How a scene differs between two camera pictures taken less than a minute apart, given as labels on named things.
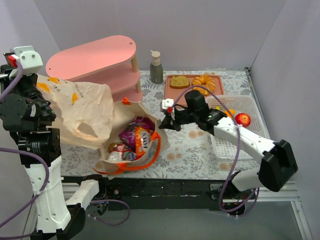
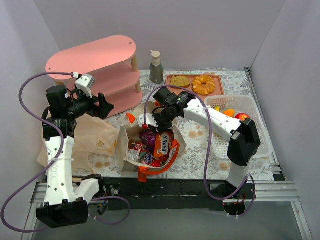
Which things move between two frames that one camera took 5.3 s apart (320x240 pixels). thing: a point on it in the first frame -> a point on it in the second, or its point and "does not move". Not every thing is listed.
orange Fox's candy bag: [141, 136] -> [166, 145]
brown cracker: [179, 82] does not move
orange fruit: [232, 111] does not move
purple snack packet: [128, 135] -> [148, 138]
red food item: [243, 119] does not move
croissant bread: [204, 80] does not move
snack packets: [121, 151] -> [144, 154]
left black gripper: [46, 113] -> [97, 105]
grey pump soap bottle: [156, 68] does not move
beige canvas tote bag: [155, 146] -> [130, 128]
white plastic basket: [225, 148] does not move
